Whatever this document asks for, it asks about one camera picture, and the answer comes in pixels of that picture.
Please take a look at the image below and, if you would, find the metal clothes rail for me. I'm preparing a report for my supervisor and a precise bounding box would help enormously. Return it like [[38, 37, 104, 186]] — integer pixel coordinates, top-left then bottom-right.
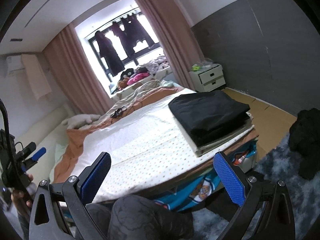
[[84, 8, 141, 41]]

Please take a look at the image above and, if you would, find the clear plastic packaging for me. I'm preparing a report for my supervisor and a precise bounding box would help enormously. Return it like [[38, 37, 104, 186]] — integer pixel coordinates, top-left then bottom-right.
[[198, 59, 216, 68]]

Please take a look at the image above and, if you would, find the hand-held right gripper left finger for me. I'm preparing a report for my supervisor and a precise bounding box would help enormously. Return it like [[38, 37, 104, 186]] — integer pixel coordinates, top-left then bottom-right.
[[28, 151, 112, 240]]

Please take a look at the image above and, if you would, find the flat brown cardboard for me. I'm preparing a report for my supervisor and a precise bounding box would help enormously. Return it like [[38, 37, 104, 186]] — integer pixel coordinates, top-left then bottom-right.
[[221, 87, 298, 161]]

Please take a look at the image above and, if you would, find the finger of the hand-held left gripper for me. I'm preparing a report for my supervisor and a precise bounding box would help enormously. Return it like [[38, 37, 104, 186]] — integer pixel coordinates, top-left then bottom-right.
[[31, 146, 47, 161]]

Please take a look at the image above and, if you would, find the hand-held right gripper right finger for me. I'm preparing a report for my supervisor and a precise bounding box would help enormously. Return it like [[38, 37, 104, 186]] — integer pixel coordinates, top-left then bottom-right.
[[213, 151, 296, 240]]

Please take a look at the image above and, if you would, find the black button shirt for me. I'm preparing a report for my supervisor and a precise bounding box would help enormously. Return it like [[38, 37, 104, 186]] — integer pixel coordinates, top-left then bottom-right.
[[168, 89, 251, 132]]

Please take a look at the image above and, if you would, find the black folded garment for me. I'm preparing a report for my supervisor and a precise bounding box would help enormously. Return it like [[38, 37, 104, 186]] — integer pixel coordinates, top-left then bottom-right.
[[186, 116, 252, 147]]

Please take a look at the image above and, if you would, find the white floral bed sheet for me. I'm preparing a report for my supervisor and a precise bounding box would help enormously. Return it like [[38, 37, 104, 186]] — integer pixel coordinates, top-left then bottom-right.
[[79, 92, 256, 203]]

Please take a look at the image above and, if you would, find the black penguin plush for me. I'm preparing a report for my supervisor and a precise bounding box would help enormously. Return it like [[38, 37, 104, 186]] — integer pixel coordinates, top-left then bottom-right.
[[120, 68, 136, 80]]

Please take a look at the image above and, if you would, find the white air conditioner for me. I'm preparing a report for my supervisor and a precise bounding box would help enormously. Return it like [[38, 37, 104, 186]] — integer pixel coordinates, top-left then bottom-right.
[[4, 54, 26, 75]]

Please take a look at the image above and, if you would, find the black cable bundle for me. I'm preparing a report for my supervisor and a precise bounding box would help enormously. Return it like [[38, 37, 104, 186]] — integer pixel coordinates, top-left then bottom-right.
[[109, 99, 151, 120]]

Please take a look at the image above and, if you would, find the black garment pile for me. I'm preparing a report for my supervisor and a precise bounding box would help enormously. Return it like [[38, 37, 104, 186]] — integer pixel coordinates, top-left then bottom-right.
[[288, 107, 320, 181]]

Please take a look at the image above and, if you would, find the person's left hand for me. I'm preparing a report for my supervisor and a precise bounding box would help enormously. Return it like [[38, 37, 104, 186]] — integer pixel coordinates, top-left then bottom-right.
[[11, 174, 35, 215]]

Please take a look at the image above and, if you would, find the blue grey shaggy rug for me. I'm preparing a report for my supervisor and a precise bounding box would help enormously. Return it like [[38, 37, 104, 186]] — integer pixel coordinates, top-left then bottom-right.
[[172, 132, 320, 240]]

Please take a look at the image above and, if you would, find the beige hanging towel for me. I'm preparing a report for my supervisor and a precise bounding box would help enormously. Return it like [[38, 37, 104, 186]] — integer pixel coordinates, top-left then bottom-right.
[[21, 52, 53, 102]]

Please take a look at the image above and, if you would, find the pile of light clothes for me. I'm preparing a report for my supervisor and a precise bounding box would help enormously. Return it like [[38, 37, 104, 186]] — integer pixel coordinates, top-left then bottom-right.
[[138, 56, 171, 76]]

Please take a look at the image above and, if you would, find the pale green pillow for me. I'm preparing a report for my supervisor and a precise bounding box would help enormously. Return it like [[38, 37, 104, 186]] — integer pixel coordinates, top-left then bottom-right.
[[48, 143, 70, 178]]

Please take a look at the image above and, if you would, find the beige plush toy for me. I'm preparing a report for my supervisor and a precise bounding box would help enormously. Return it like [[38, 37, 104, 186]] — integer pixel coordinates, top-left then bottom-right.
[[61, 113, 101, 130]]

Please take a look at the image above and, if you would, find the white nightstand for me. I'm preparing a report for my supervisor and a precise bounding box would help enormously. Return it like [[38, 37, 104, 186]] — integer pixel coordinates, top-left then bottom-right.
[[188, 63, 227, 93]]

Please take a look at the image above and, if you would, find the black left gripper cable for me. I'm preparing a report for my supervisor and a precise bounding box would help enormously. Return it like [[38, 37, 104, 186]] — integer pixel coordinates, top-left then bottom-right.
[[0, 98, 31, 188]]

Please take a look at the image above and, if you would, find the orange blanket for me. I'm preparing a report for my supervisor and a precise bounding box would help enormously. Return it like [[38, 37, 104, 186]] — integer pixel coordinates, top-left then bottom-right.
[[53, 86, 198, 183]]

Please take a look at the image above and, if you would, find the pink plush toy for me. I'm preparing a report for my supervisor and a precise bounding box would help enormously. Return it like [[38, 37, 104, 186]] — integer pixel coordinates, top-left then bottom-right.
[[126, 73, 148, 86]]

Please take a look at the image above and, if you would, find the long black hanging coat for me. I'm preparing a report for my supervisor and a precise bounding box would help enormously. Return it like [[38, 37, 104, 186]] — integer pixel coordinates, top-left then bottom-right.
[[95, 30, 126, 77]]

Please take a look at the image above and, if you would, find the pink curtain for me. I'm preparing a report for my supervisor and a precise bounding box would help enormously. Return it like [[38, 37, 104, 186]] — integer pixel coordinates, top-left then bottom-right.
[[129, 0, 205, 92], [41, 23, 113, 117]]

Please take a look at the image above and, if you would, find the brown plush toy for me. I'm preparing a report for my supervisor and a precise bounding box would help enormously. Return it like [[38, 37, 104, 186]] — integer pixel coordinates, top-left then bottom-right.
[[117, 78, 130, 91]]

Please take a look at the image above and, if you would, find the dark framed window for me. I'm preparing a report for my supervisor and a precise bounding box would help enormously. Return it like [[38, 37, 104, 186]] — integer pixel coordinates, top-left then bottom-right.
[[74, 0, 167, 96]]

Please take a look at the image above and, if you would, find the dark hanging garment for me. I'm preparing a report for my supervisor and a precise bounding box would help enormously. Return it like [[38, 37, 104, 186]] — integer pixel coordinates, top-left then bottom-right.
[[126, 12, 160, 55], [111, 19, 133, 55]]

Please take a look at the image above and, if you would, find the person's right leg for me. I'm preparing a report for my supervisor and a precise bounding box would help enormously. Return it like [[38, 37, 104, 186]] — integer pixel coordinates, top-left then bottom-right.
[[107, 194, 195, 240]]

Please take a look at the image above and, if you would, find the cream bed frame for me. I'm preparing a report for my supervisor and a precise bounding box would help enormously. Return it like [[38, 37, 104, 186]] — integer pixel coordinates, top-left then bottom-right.
[[11, 102, 73, 181]]

